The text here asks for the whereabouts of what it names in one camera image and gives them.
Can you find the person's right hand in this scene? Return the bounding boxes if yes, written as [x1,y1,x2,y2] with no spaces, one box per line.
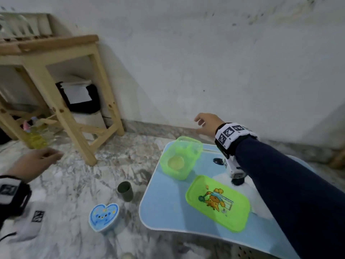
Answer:
[194,113,225,138]

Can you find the person's left hand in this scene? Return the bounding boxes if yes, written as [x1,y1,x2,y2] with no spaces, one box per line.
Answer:
[6,148,64,183]

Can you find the person's right forearm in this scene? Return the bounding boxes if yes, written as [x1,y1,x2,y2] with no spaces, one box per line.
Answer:
[235,137,345,259]

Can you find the yellow oil bottle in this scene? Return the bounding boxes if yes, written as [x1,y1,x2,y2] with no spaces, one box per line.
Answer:
[23,117,56,150]

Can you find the green plastic container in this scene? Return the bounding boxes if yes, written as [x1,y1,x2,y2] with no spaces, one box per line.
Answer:
[160,136,203,181]

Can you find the white box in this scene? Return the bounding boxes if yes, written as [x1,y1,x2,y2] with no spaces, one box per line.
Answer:
[71,110,107,141]

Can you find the black bag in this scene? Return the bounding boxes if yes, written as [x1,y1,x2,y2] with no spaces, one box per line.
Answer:
[56,81,101,114]

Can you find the white paper sheet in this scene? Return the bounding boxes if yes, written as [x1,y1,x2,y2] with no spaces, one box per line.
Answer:
[60,83,93,104]

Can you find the green lid with giraffe print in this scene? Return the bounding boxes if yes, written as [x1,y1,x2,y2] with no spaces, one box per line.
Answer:
[185,175,251,233]

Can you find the blue heart-shaped box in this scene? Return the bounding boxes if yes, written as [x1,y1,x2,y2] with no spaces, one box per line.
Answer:
[89,203,121,235]

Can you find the dark green cup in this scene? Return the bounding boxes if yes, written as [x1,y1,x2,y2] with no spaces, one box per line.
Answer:
[117,181,134,202]

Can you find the wooden side table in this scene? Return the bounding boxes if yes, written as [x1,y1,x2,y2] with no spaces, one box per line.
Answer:
[0,35,125,167]

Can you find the light blue small table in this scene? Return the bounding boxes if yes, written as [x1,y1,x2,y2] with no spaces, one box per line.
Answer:
[139,140,322,259]

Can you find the dish rack with white dishes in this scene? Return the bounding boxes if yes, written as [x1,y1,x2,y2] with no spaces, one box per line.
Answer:
[0,12,53,42]

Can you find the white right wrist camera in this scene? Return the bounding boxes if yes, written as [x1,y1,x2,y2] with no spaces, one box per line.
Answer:
[215,122,259,186]

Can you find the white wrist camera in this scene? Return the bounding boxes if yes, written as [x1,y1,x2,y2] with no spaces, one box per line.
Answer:
[0,175,47,242]
[215,122,259,186]

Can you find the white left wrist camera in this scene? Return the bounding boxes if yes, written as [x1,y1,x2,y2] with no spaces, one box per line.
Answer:
[0,175,47,242]

